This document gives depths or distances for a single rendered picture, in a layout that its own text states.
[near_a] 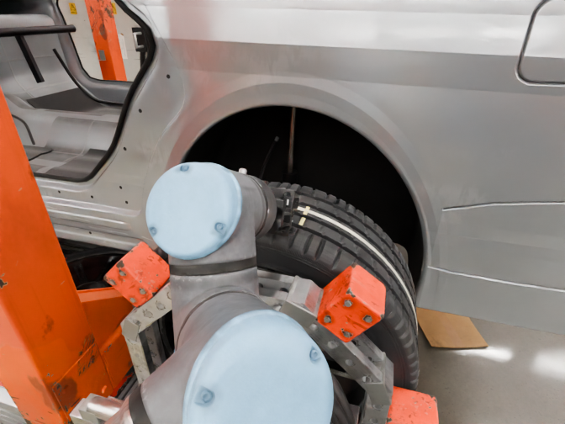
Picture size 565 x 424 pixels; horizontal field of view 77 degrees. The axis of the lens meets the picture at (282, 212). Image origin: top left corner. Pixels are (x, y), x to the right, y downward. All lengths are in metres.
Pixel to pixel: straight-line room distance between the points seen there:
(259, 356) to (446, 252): 0.88
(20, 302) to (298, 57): 0.80
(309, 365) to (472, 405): 1.77
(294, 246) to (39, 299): 0.59
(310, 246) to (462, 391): 1.49
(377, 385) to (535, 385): 1.56
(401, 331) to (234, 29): 0.74
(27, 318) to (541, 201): 1.17
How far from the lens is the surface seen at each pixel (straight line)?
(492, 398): 2.04
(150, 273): 0.72
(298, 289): 0.60
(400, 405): 0.78
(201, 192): 0.33
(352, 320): 0.58
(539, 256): 1.09
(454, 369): 2.07
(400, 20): 0.86
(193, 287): 0.35
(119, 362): 1.27
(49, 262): 0.95
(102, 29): 4.07
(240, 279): 0.35
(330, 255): 0.63
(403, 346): 0.73
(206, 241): 0.32
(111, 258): 1.91
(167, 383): 0.25
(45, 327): 1.00
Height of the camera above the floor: 1.52
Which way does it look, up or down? 30 degrees down
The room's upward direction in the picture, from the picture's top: straight up
